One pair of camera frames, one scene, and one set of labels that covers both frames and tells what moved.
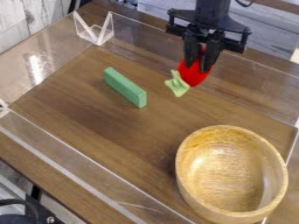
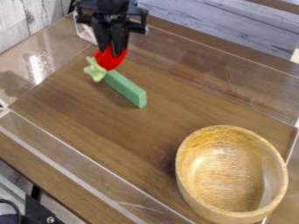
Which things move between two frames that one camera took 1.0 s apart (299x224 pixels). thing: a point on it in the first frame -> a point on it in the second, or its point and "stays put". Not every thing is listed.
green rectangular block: [125, 87] stays put
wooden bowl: [231, 175] stays put
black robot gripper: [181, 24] -> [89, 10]
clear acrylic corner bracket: [94, 34] stays put
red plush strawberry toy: [188, 75] -> [106, 59]
